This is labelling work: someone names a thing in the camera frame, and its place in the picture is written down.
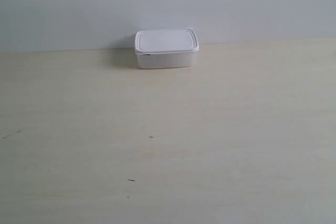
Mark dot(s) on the white lidded plastic container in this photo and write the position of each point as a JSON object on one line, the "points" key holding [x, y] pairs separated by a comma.
{"points": [[166, 48]]}

